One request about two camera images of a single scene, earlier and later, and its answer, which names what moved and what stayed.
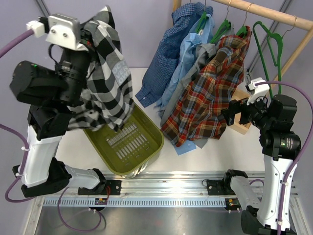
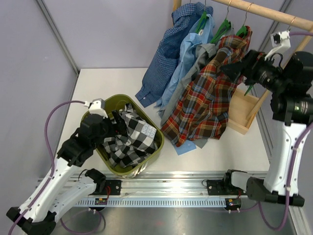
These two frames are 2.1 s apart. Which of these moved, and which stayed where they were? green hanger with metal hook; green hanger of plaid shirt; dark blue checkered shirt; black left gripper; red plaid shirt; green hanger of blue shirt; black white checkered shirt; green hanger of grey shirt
Moved: black left gripper; black white checkered shirt; green hanger with metal hook
Stayed: red plaid shirt; green hanger of grey shirt; green hanger of blue shirt; green hanger of plaid shirt; dark blue checkered shirt
